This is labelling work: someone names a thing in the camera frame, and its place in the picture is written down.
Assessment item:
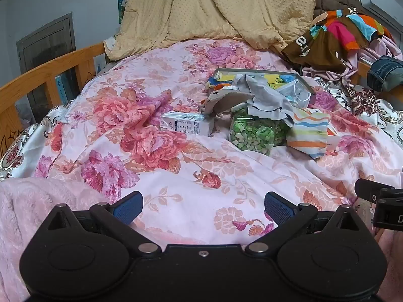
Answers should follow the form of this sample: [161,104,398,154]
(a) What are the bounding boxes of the white cloth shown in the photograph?
[103,36,116,60]

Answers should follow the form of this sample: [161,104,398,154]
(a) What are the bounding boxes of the orange carton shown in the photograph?
[326,123,344,153]

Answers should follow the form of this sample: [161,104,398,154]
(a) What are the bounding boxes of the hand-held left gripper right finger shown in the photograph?
[245,192,359,256]

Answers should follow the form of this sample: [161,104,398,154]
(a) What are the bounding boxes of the teal patterned cloth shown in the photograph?
[117,0,130,24]

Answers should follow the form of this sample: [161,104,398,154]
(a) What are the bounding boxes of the pink floral bedsheet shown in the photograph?
[35,38,403,249]

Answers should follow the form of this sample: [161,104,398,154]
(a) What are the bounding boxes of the tan sock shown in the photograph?
[201,90,255,118]

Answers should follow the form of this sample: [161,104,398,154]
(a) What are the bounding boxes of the person's right hand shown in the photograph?
[377,226,403,302]

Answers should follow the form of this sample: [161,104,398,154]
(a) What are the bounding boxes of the grey face mask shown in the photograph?
[234,74,295,128]

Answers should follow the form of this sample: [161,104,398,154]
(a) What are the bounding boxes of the brown multicolour cloth bag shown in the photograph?
[282,8,394,73]

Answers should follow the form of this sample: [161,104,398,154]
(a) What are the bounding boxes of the grey door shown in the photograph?
[16,13,78,81]

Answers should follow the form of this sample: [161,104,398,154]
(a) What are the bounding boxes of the orange green striped sock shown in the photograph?
[286,108,332,160]

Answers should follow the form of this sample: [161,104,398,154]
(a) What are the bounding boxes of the yellow dotted quilt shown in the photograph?
[105,0,317,60]

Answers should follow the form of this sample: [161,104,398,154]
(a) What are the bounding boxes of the lilac garment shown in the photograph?
[300,36,398,84]

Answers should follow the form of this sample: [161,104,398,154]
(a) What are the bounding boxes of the glass jar of green stars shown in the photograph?
[228,105,290,156]

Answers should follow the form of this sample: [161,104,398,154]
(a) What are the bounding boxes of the blue jeans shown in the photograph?
[367,56,403,92]

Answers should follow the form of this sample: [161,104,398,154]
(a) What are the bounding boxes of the shallow grey cartoon print box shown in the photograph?
[211,67,315,101]

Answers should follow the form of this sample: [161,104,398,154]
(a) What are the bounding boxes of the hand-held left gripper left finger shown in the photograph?
[47,191,159,257]

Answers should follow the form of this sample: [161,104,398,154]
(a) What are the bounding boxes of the white medicine box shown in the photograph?
[160,111,215,137]

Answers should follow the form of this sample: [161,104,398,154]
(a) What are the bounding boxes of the pink fluffy blanket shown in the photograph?
[0,178,106,302]

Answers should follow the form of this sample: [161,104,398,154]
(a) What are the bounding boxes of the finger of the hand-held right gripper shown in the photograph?
[354,178,395,202]

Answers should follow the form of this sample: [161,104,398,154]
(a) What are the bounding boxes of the light blue face mask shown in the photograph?
[277,80,312,109]

